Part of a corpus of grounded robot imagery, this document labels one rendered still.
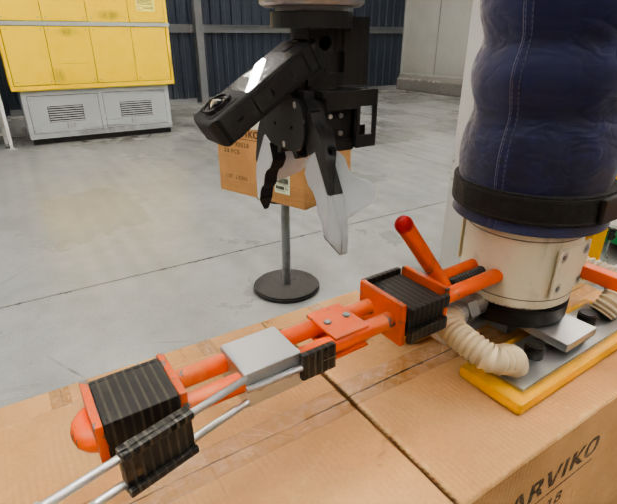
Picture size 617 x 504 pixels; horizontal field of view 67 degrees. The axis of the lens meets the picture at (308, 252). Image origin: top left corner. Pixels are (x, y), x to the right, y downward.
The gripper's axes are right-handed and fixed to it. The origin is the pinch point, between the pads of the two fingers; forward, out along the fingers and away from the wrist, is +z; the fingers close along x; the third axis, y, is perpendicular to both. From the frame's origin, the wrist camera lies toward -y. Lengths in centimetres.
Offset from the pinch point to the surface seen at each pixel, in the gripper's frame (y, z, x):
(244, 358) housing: -6.4, 13.0, -0.3
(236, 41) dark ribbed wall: 467, -5, 1041
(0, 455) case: -31.6, 27.2, 15.6
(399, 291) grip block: 16.9, 12.6, 1.2
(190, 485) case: -13.9, 27.2, -0.4
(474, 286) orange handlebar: 28.1, 13.7, -2.0
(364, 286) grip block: 13.0, 12.0, 3.8
